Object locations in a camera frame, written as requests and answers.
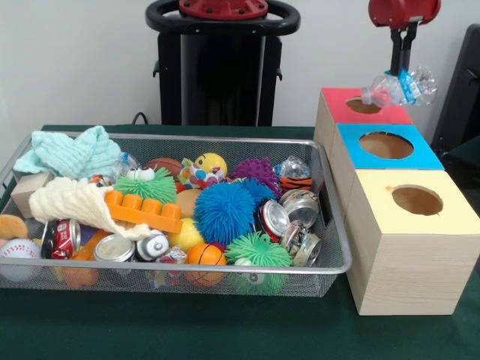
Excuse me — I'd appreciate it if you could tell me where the cream knitted cloth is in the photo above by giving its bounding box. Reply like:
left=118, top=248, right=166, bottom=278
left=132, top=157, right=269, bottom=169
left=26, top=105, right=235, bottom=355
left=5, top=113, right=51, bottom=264
left=28, top=176, right=153, bottom=241

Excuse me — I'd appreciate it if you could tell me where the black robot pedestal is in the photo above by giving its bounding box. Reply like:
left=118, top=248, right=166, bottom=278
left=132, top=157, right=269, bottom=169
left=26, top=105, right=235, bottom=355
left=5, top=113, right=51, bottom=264
left=145, top=0, right=301, bottom=127

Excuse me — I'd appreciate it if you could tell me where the purple spiky ball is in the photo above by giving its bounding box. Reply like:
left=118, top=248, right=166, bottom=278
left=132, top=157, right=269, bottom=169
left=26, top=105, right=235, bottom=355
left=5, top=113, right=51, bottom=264
left=231, top=157, right=282, bottom=198

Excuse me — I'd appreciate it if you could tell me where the wooden box with three holes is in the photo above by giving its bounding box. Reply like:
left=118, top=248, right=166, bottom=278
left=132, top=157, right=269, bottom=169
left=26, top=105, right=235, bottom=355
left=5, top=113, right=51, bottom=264
left=313, top=87, right=480, bottom=317

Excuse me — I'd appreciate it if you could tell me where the dark green tablecloth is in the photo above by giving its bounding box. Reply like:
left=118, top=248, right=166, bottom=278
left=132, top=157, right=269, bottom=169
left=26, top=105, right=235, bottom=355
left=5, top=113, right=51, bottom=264
left=438, top=134, right=480, bottom=217
left=0, top=124, right=480, bottom=360

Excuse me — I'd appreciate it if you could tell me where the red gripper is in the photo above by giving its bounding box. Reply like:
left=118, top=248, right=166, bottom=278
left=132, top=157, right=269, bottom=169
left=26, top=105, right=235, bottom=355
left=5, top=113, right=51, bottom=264
left=368, top=0, right=442, bottom=76

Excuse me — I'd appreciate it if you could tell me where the orange toy building block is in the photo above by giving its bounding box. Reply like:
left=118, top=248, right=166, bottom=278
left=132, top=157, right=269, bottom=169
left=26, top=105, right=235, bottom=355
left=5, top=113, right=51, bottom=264
left=103, top=190, right=184, bottom=234

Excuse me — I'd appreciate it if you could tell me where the large blue spiky ball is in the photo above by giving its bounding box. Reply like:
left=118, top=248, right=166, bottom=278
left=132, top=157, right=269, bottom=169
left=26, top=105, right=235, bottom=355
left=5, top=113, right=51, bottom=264
left=193, top=181, right=257, bottom=247

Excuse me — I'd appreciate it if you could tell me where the white baseball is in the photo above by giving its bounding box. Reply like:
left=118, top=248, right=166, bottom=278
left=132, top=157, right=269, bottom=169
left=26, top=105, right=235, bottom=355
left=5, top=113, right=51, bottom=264
left=0, top=238, right=41, bottom=282

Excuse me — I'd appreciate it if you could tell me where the crushed clear plastic bottle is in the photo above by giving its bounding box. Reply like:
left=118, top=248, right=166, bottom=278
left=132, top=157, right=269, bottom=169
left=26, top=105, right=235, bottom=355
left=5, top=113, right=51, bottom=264
left=360, top=65, right=438, bottom=107

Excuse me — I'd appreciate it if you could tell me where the black upright panel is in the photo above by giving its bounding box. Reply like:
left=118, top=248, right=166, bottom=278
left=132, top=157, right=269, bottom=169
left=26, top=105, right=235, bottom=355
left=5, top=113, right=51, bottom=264
left=430, top=24, right=480, bottom=151

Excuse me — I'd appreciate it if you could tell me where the light blue knitted cloth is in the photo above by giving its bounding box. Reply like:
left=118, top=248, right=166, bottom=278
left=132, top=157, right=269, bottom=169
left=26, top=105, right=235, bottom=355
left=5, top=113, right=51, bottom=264
left=13, top=125, right=123, bottom=180

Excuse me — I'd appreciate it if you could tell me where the wire mesh bin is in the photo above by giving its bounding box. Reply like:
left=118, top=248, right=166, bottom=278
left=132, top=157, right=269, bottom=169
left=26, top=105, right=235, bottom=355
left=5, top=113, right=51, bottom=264
left=0, top=131, right=353, bottom=299

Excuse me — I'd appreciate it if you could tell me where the plain green spiky ball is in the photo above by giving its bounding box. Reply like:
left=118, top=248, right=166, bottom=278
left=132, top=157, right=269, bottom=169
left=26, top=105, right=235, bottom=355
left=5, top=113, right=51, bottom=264
left=223, top=231, right=293, bottom=268

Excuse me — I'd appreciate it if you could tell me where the small orange basketball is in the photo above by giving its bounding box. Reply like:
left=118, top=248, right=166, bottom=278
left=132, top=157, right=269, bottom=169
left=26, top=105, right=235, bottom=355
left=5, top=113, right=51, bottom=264
left=184, top=242, right=228, bottom=288

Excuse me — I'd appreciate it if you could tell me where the yellow smiley ball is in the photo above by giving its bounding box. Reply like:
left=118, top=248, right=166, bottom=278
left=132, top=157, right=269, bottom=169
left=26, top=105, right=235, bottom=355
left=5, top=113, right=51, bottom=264
left=193, top=152, right=228, bottom=179

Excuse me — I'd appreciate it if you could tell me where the green spiky ball with eyes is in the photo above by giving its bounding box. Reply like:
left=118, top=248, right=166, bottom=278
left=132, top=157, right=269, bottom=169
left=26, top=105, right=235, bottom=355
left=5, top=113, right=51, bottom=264
left=113, top=166, right=178, bottom=206

